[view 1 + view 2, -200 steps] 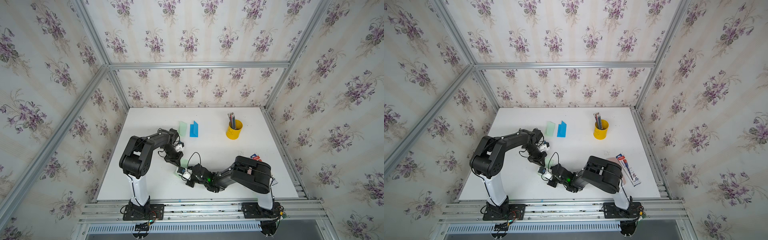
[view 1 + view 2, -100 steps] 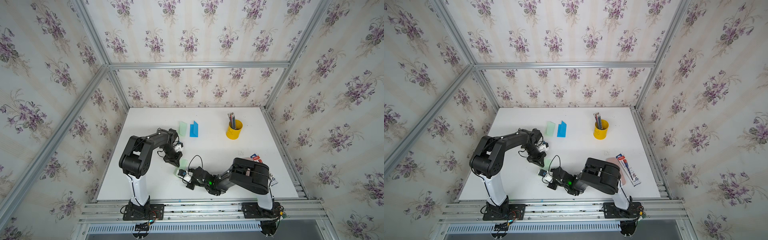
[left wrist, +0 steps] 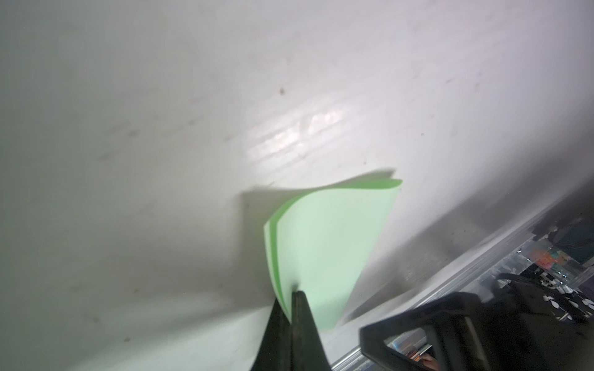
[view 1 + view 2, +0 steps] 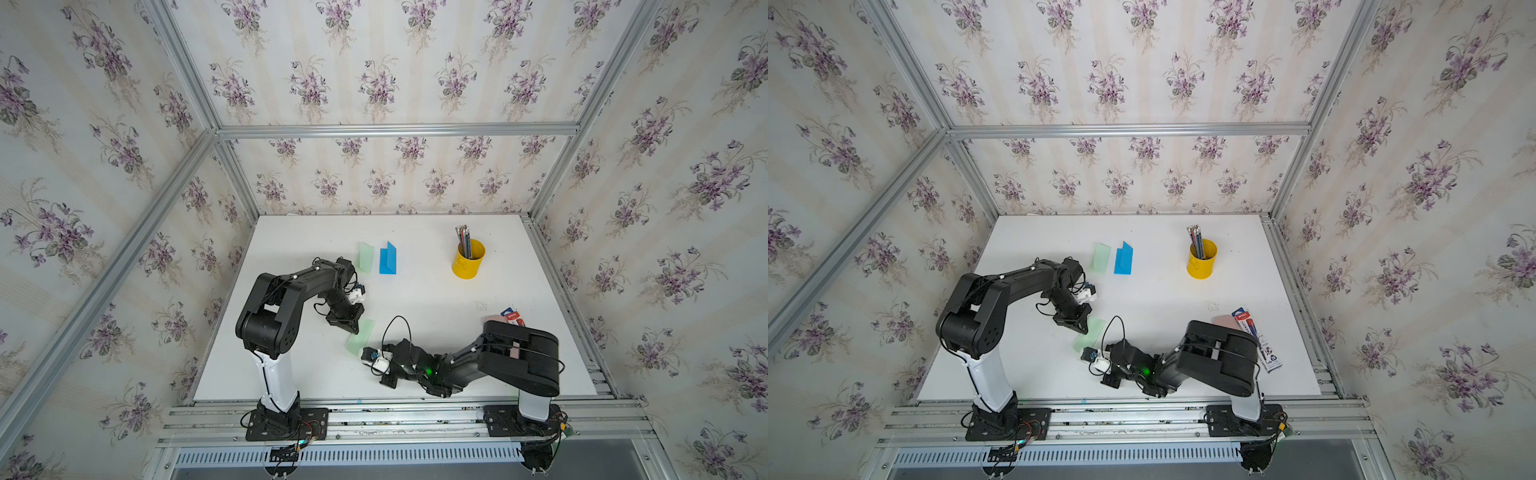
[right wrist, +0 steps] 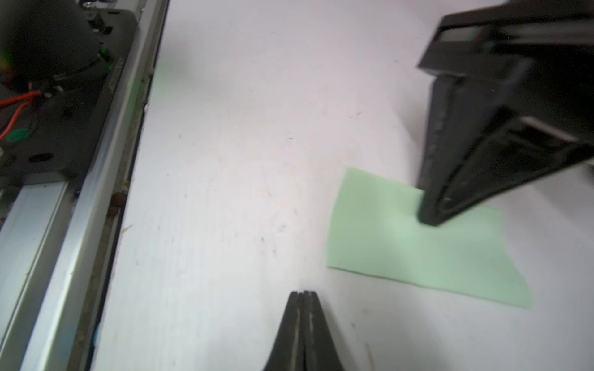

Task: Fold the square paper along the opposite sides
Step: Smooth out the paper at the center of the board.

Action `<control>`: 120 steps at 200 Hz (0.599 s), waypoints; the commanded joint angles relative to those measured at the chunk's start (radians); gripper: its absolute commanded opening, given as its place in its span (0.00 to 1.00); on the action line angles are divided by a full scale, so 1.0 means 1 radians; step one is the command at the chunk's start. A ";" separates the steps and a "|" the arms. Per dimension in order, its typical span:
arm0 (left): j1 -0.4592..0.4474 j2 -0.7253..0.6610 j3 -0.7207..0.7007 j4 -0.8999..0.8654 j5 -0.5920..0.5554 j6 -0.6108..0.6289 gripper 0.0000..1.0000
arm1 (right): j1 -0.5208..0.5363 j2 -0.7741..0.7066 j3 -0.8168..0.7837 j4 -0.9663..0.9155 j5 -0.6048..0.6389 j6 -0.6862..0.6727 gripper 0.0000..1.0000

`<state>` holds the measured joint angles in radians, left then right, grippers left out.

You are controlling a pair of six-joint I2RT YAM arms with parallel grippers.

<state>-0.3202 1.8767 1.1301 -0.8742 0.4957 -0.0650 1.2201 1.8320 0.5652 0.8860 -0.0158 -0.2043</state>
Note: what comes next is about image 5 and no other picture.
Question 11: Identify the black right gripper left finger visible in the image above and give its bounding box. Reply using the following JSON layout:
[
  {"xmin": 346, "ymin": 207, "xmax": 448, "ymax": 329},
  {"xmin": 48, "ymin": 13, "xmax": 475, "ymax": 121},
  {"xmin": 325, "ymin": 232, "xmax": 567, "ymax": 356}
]
[{"xmin": 264, "ymin": 292, "xmax": 304, "ymax": 371}]

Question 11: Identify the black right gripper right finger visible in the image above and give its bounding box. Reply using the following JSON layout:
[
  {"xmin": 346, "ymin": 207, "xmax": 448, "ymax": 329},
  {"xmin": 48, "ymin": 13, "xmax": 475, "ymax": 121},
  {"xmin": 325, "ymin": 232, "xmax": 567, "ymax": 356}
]
[{"xmin": 301, "ymin": 291, "xmax": 344, "ymax": 371}]

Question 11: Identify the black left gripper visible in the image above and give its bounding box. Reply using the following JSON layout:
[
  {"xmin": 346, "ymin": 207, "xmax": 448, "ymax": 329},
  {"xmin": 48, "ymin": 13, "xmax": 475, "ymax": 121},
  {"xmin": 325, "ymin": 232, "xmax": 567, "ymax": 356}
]
[{"xmin": 417, "ymin": 1, "xmax": 593, "ymax": 226}]

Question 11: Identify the green paper sheet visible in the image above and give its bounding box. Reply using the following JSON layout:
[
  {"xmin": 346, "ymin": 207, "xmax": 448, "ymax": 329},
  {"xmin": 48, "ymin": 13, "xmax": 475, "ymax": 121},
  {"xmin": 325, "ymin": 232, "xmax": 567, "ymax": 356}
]
[{"xmin": 326, "ymin": 168, "xmax": 532, "ymax": 309}]

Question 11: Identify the aluminium rail frame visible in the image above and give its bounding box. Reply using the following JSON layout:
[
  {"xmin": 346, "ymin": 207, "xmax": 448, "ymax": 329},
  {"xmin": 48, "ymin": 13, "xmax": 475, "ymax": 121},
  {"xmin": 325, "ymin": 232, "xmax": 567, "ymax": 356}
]
[{"xmin": 1, "ymin": 1, "xmax": 170, "ymax": 370}]

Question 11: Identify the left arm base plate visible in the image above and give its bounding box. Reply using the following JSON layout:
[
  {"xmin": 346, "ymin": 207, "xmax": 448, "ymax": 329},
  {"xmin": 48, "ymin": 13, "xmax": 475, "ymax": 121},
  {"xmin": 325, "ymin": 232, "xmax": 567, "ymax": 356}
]
[{"xmin": 1, "ymin": 1, "xmax": 139, "ymax": 186}]

